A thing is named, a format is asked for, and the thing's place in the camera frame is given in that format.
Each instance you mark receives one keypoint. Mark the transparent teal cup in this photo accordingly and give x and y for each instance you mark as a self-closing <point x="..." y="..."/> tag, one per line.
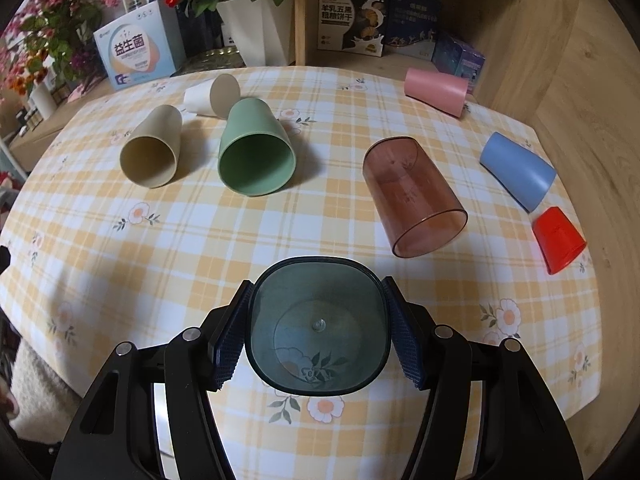
<point x="316" y="325"/>

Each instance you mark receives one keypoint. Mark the yellow plaid floral tablecloth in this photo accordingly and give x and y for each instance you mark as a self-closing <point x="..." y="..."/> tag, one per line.
<point x="175" y="240"/>

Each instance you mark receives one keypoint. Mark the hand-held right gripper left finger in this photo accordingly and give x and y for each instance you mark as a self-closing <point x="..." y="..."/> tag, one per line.
<point x="231" y="346"/>

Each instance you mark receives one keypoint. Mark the white and blue box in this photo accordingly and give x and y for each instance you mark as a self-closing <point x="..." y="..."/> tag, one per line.
<point x="135" y="55"/>

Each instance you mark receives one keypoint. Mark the transparent brown cup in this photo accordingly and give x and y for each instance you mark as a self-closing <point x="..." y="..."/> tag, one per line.
<point x="412" y="195"/>

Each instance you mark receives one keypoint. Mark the red cup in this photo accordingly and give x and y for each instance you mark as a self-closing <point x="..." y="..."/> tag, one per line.
<point x="557" y="240"/>

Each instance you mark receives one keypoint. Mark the pink flower bouquet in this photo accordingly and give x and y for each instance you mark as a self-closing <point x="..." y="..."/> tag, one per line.
<point x="47" y="25"/>

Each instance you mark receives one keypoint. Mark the white cup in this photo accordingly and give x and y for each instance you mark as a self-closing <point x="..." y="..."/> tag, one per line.
<point x="210" y="95"/>

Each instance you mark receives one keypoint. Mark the dark blue box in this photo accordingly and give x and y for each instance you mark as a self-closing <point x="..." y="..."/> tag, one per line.
<point x="414" y="25"/>

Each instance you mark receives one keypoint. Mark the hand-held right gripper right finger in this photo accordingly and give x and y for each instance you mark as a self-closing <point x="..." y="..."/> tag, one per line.
<point x="407" y="345"/>

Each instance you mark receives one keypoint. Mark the black and white biscuit box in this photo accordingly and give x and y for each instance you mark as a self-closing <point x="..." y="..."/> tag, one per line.
<point x="352" y="15"/>

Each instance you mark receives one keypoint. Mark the blue cup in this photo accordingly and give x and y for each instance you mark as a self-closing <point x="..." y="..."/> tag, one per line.
<point x="520" y="170"/>

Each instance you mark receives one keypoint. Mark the pink cup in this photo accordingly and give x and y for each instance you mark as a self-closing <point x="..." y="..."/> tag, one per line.
<point x="435" y="91"/>

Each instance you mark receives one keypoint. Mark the beige cup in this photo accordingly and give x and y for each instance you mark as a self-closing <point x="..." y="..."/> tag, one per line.
<point x="152" y="147"/>

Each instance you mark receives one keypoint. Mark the purple starry box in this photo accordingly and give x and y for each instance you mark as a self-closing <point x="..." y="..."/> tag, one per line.
<point x="457" y="57"/>

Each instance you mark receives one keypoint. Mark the white pot with red flowers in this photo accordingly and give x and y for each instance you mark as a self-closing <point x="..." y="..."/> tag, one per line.
<point x="250" y="15"/>

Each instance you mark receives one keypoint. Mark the white fluffy cloth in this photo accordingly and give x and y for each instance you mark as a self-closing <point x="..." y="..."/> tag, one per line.
<point x="37" y="395"/>

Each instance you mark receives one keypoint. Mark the green cup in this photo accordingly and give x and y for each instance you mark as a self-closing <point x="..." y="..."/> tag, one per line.
<point x="256" y="152"/>

